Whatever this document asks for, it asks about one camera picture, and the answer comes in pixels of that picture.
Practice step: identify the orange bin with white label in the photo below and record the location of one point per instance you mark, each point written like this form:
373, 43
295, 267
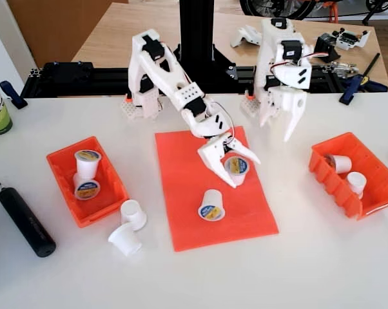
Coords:
374, 193

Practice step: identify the black plastic mounting block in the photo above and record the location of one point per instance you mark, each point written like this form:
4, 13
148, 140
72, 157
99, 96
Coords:
68, 72

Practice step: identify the white gripper fixed finger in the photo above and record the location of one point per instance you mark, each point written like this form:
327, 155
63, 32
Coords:
292, 124
221, 169

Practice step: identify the white device with circuit board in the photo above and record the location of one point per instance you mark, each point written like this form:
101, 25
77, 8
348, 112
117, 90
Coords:
348, 40

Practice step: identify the white printed robot part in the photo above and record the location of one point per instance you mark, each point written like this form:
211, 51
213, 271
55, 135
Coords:
242, 37

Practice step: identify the red lid white coffee pod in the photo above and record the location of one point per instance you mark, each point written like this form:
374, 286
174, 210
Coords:
355, 181
342, 164
133, 215

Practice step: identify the orange foam mat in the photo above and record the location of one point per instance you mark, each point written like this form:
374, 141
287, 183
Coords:
187, 193

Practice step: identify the wooden table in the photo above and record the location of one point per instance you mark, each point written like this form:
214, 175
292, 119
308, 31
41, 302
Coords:
95, 48

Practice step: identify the metal clamp tool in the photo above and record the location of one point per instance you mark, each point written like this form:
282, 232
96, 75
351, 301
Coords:
342, 69

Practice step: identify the white gripper moving finger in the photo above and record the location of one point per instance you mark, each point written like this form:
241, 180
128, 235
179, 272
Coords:
245, 153
268, 112

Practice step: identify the brown wooden cabinet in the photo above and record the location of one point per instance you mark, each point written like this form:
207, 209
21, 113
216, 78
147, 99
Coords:
42, 29

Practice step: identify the black bicycle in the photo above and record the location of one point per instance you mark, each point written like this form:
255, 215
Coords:
249, 9

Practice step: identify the black aluminium frame rail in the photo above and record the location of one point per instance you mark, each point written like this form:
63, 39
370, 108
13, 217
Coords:
107, 80

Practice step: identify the black aluminium frame post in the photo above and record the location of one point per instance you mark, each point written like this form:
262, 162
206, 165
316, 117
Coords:
196, 25

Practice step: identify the black electric screwdriver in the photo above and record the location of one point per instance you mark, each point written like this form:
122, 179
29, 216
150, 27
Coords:
26, 222

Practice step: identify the blue lid white coffee pod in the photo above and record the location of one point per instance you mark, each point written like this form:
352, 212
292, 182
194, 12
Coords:
87, 167
237, 165
211, 210
86, 190

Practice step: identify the orange plastic bin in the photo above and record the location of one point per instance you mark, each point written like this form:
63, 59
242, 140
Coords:
97, 210

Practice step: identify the blue bar clamp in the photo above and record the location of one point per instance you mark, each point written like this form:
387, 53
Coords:
352, 88
12, 95

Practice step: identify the black printed part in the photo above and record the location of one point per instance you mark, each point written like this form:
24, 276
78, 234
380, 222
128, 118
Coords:
329, 53

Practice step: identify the orange metal post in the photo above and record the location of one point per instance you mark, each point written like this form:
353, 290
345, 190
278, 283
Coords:
334, 11

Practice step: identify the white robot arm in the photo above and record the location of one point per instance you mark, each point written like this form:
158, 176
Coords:
168, 74
271, 48

